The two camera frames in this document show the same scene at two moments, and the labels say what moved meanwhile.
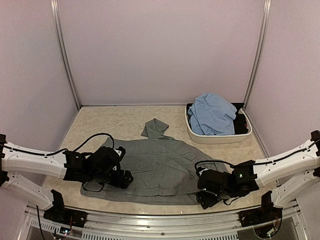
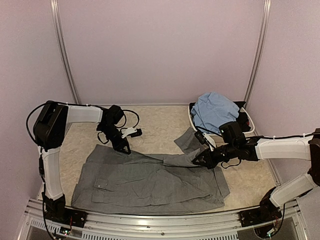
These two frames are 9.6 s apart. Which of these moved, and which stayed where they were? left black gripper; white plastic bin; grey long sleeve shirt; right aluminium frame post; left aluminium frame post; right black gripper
Moved: right black gripper; left black gripper; white plastic bin; grey long sleeve shirt
Stayed: left aluminium frame post; right aluminium frame post
